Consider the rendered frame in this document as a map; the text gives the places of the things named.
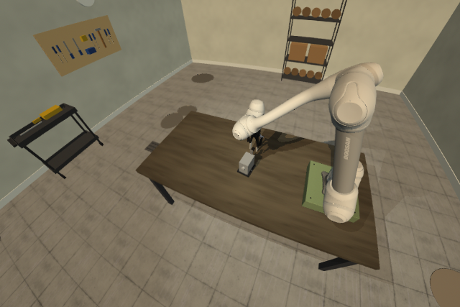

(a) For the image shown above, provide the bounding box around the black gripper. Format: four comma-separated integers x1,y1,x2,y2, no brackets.
247,130,264,151

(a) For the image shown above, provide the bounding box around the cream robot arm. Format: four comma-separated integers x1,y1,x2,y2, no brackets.
232,63,384,223

